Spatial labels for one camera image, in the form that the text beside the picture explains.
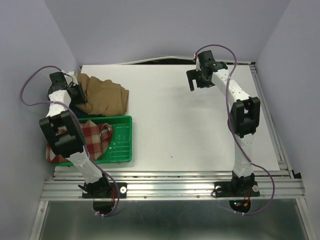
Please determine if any tan pleated skirt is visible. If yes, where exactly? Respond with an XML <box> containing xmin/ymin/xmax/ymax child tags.
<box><xmin>76</xmin><ymin>73</ymin><xmax>129</xmax><ymax>117</ymax></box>

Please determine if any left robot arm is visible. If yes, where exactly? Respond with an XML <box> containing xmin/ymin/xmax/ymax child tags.
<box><xmin>39</xmin><ymin>71</ymin><xmax>112</xmax><ymax>198</ymax></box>

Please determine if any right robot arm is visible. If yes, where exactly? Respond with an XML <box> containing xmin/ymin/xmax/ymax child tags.
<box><xmin>186</xmin><ymin>50</ymin><xmax>261</xmax><ymax>198</ymax></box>

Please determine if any green plaid skirt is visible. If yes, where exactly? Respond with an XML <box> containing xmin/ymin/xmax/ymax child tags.
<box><xmin>47</xmin><ymin>92</ymin><xmax>106</xmax><ymax>119</ymax></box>

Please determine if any red plaid skirt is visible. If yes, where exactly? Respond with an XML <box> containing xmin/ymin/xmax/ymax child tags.
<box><xmin>45</xmin><ymin>120</ymin><xmax>114</xmax><ymax>166</ymax></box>

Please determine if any green plastic tray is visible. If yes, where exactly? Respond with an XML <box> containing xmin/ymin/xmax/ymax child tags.
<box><xmin>53</xmin><ymin>115</ymin><xmax>133</xmax><ymax>166</ymax></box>

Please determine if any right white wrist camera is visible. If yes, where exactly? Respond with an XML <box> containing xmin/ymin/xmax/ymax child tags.
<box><xmin>193</xmin><ymin>54</ymin><xmax>201</xmax><ymax>71</ymax></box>

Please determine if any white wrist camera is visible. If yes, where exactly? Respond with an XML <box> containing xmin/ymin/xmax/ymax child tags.
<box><xmin>63</xmin><ymin>71</ymin><xmax>78</xmax><ymax>84</ymax></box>
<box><xmin>193</xmin><ymin>54</ymin><xmax>201</xmax><ymax>71</ymax></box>

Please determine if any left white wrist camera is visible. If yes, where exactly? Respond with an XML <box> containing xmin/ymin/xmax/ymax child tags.
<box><xmin>63</xmin><ymin>71</ymin><xmax>78</xmax><ymax>84</ymax></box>

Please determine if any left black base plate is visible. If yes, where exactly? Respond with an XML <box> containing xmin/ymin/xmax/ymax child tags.
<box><xmin>78</xmin><ymin>181</ymin><xmax>128</xmax><ymax>199</ymax></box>

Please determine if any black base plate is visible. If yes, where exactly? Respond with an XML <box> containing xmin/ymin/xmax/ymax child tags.
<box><xmin>211</xmin><ymin>181</ymin><xmax>261</xmax><ymax>198</ymax></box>
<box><xmin>78</xmin><ymin>181</ymin><xmax>128</xmax><ymax>199</ymax></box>

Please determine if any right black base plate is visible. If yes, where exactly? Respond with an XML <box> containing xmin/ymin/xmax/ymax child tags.
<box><xmin>211</xmin><ymin>181</ymin><xmax>261</xmax><ymax>198</ymax></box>

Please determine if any aluminium frame rail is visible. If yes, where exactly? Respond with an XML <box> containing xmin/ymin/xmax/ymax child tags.
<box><xmin>28</xmin><ymin>61</ymin><xmax>313</xmax><ymax>240</ymax></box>

